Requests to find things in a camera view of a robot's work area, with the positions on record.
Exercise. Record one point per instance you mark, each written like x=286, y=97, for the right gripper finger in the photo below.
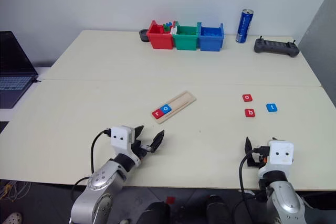
x=248, y=146
x=274, y=139

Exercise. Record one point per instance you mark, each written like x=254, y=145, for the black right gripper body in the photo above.
x=256, y=163

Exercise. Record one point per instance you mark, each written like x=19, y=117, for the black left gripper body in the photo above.
x=138, y=150

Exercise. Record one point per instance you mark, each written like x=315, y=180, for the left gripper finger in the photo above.
x=138, y=130
x=157, y=141

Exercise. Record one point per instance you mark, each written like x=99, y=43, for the blue letter tile t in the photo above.
x=271, y=107

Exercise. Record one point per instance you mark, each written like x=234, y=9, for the red letter tile b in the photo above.
x=250, y=113

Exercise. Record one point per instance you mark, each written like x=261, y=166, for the wooden letter tray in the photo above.
x=181, y=100

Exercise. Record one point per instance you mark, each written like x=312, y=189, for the red letter tile o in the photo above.
x=247, y=97

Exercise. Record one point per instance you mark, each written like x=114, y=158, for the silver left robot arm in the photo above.
x=102, y=182

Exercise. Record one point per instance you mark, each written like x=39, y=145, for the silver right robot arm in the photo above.
x=283, y=200

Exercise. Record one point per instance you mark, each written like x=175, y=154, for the red letter tile r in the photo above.
x=158, y=113

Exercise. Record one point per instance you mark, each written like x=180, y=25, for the blue letter tile o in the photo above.
x=166, y=108

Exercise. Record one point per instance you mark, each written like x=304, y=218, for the small red square object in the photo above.
x=170, y=200

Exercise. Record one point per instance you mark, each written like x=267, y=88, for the dark rounded shape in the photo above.
x=155, y=213
x=218, y=211

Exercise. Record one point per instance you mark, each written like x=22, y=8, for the grey handheld controller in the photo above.
x=275, y=47

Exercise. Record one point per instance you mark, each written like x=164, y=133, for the red plastic bin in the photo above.
x=160, y=40

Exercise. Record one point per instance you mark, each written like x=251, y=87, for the dark grey round bowl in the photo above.
x=144, y=35

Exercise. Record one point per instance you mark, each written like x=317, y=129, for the green plastic bin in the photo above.
x=186, y=41

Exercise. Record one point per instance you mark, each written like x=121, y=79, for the white toy piece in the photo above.
x=174, y=30

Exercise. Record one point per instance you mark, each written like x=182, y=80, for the green toy brick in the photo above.
x=166, y=27

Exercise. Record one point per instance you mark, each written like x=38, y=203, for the blue plastic bin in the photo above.
x=210, y=43

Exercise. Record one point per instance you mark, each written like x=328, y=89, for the blue toy brick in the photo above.
x=171, y=24

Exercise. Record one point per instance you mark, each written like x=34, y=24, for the blue drink can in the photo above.
x=244, y=27

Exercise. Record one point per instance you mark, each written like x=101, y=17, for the blue toy bricks pile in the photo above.
x=211, y=32

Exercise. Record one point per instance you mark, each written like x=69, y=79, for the white perforated shoe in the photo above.
x=13, y=218

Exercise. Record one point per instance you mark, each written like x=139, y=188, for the dark laptop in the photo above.
x=13, y=58

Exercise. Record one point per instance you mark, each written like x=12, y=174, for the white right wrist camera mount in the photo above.
x=281, y=153

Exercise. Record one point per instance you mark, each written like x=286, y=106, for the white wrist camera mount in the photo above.
x=281, y=153
x=120, y=137

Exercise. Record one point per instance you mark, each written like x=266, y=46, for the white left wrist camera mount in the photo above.
x=120, y=137

